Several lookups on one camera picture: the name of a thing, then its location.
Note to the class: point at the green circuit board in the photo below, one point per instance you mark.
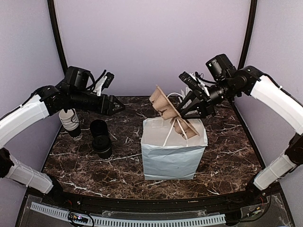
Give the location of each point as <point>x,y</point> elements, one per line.
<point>73,217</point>

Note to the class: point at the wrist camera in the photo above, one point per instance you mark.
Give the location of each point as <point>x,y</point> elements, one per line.
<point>193,82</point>
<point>103,82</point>

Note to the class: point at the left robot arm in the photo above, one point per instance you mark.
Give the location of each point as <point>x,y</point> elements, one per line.
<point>77,90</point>

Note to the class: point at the white paper bag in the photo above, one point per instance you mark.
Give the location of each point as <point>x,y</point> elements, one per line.
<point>166,154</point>

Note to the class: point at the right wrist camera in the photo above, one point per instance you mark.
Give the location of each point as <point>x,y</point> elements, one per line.
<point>193,82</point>

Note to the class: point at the left black frame post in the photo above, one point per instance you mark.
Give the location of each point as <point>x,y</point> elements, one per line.
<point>57,35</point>

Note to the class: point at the white slotted cable duct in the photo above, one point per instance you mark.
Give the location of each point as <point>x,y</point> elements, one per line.
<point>131,221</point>

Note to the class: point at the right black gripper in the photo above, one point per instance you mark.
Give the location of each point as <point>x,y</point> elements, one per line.
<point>200,101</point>

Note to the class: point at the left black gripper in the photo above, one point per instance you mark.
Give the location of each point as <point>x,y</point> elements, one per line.
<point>108,110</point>

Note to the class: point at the black paper coffee cup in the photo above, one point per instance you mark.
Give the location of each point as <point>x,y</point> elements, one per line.
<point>105,154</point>

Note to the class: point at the stack of paper cups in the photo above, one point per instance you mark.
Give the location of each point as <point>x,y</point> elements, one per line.
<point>71,124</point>

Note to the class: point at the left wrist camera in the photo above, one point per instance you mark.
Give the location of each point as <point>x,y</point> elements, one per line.
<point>103,82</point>

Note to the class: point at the stack of black lids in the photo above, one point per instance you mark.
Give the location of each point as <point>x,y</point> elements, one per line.
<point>98,127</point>

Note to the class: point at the black front table rail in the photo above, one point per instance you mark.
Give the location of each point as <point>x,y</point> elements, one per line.
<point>220,203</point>

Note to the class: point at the brown cardboard cup carrier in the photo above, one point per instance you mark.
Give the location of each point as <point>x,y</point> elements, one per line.
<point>167,111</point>

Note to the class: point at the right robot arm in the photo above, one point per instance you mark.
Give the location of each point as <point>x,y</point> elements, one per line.
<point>230,82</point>

